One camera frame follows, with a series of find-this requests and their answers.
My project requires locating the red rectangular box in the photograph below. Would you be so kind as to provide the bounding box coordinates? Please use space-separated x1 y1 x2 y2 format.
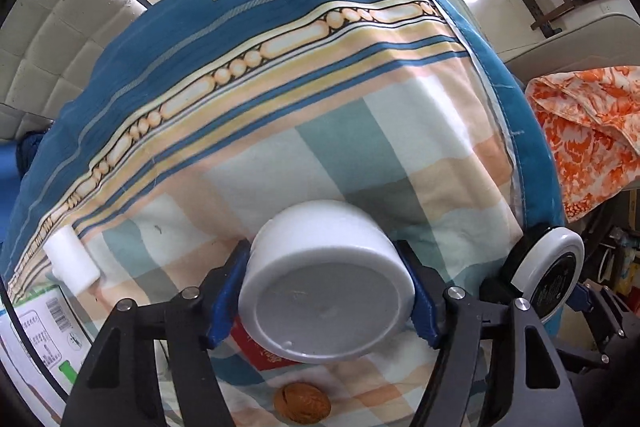
231 317 298 372

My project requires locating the black white round jar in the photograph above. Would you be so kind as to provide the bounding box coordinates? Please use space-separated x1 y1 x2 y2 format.
503 225 585 323

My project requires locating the large white round jar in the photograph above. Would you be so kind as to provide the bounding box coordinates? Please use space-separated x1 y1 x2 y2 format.
238 200 416 364

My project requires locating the small white plastic cup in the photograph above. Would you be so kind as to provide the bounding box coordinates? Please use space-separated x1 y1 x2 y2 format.
43 225 101 297

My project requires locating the brown walnut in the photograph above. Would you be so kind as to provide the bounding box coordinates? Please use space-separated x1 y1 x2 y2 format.
273 383 332 425

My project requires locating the open cardboard box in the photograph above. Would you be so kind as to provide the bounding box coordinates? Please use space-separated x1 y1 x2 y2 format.
1 285 91 426

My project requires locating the orange white floral cloth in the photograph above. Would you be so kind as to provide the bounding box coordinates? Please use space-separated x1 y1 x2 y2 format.
525 65 639 222

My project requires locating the blue folded mat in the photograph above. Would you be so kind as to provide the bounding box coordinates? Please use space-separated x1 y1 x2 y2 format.
0 142 21 243

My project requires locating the blue knitted cloth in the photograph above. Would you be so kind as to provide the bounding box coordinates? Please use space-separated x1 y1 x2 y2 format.
15 130 47 178

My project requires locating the checkered tablecloth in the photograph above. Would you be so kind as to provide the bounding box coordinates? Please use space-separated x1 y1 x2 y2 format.
0 0 569 427

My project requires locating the grey chair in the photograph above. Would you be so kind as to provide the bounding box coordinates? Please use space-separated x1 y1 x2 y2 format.
447 0 639 83

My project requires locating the right white padded chair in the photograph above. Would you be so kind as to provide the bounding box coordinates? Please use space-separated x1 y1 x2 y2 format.
1 0 144 141

